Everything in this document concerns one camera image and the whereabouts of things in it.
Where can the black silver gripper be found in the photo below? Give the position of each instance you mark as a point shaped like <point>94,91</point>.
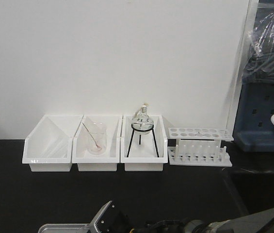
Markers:
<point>110,219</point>

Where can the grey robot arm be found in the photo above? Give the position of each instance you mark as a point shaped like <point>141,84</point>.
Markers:
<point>261,222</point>

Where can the silver metal tray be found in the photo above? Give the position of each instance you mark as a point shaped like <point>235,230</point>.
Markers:
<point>66,228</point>

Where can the clear beaker in bin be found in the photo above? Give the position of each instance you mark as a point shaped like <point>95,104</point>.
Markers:
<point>98,131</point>

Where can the glass stirring rod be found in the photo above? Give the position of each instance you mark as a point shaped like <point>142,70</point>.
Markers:
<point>98,147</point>

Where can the white middle storage bin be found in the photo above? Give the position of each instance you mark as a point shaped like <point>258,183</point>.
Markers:
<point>109,160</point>

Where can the white storage bin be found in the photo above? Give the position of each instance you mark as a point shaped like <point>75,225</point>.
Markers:
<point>143,153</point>
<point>48,148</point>
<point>109,160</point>

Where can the white right storage bin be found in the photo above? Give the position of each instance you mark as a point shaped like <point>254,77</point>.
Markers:
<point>143,153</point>

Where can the white left storage bin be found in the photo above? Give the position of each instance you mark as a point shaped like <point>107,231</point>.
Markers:
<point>48,148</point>

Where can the glass alcohol lamp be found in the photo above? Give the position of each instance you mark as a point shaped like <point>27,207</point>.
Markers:
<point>141,121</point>

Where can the white test tube rack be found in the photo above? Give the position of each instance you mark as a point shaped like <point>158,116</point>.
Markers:
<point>199,147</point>

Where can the black sink basin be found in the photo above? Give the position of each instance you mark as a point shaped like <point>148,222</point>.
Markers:
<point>251,190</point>

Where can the blue pegboard drying rack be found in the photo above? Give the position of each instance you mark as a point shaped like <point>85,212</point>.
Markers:
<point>253,130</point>

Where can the clear plastic sheet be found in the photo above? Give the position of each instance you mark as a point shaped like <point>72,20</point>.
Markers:
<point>256,64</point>

